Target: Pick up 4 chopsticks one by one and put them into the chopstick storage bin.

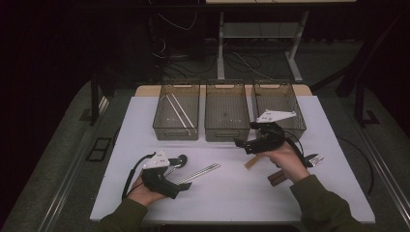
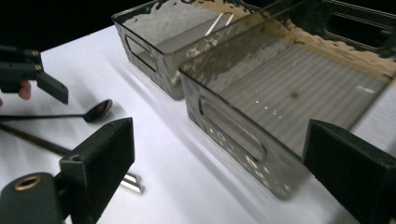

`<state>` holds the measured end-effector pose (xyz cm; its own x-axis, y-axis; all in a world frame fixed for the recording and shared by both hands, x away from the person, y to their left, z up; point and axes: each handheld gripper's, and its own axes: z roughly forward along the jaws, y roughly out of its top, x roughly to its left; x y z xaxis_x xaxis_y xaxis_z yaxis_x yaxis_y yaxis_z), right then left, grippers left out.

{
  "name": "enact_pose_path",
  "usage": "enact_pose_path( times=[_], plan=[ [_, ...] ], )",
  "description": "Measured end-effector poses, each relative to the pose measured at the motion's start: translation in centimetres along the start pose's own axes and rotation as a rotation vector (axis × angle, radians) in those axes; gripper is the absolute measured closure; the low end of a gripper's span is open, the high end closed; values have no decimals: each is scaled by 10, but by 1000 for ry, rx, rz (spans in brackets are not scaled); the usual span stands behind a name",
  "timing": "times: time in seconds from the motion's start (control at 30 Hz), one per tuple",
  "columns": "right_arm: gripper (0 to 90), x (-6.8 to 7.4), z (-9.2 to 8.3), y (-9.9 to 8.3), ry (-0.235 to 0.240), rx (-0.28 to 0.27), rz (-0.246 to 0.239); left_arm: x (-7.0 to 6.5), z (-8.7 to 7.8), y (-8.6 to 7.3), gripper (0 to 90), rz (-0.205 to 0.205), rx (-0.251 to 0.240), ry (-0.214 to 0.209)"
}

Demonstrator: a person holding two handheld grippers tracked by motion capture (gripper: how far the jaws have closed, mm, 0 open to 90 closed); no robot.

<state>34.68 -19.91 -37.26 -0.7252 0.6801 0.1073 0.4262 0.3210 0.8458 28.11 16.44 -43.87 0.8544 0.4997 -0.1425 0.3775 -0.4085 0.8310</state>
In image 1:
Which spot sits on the smoky clear plastic bin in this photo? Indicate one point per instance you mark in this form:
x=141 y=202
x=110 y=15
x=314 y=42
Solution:
x=277 y=100
x=227 y=112
x=176 y=133

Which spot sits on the person's left hand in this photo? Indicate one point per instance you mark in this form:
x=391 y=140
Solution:
x=143 y=193

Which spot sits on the metal chopstick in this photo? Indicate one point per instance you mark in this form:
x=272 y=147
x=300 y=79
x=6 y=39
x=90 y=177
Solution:
x=198 y=172

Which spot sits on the black metal stand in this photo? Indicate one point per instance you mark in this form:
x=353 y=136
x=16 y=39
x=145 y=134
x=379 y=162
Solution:
x=359 y=96
x=95 y=96

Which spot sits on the black floor socket frame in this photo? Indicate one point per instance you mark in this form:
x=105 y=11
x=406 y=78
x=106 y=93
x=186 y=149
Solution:
x=103 y=139

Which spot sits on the person's right hand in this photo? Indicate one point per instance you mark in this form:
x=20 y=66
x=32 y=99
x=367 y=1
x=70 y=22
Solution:
x=286 y=161

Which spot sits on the metal floor rail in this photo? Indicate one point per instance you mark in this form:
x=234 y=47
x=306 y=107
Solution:
x=69 y=180
x=386 y=180

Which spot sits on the metal spoon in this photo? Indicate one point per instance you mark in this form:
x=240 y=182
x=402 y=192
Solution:
x=182 y=160

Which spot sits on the white metal desk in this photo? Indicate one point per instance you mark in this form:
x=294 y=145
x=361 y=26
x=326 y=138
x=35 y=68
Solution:
x=220 y=48

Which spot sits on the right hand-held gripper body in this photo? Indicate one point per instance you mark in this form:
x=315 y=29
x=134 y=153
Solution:
x=267 y=138

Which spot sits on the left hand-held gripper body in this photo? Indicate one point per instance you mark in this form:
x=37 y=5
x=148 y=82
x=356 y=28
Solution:
x=159 y=180

